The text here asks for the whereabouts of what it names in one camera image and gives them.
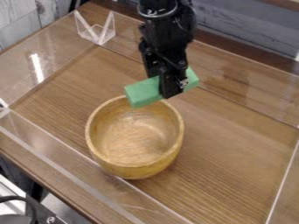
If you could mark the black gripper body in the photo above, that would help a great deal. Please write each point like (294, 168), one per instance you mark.
(167, 32)

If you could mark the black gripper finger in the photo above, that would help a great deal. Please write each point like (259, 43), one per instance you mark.
(172, 81)

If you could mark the green rectangular block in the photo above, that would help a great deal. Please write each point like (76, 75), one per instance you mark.
(146, 91)

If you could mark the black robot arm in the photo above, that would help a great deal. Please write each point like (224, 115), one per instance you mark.
(166, 4)

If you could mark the brown wooden bowl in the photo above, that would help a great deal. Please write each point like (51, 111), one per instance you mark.
(134, 141)

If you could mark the clear acrylic corner bracket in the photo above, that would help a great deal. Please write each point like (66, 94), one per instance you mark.
(99, 34)

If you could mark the clear acrylic tray wall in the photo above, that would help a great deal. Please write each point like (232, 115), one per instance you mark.
(42, 139)

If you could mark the black metal table frame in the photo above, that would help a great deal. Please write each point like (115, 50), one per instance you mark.
(27, 203)

